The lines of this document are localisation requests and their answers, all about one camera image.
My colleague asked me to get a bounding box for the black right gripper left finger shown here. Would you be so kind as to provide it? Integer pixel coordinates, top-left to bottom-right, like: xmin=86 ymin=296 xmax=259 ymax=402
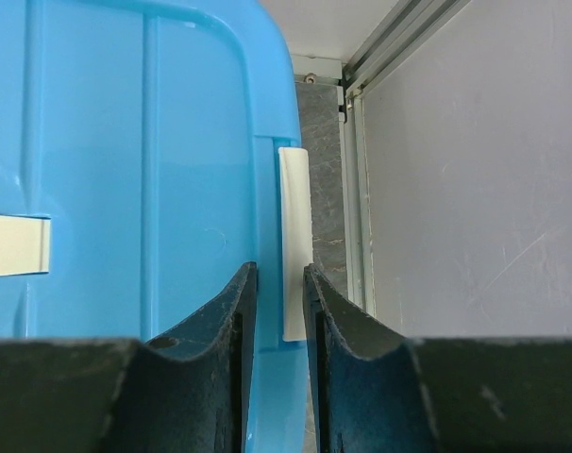
xmin=0 ymin=262 xmax=258 ymax=452

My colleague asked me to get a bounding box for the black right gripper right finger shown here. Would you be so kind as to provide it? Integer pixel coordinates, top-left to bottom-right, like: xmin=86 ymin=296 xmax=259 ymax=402
xmin=303 ymin=265 xmax=572 ymax=452

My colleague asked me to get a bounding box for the light blue plastic lid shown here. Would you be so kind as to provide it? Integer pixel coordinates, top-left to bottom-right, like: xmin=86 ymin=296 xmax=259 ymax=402
xmin=0 ymin=1 xmax=307 ymax=452

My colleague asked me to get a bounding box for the white plastic tub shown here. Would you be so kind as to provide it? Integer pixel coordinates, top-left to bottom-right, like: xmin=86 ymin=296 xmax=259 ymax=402
xmin=278 ymin=147 xmax=313 ymax=342

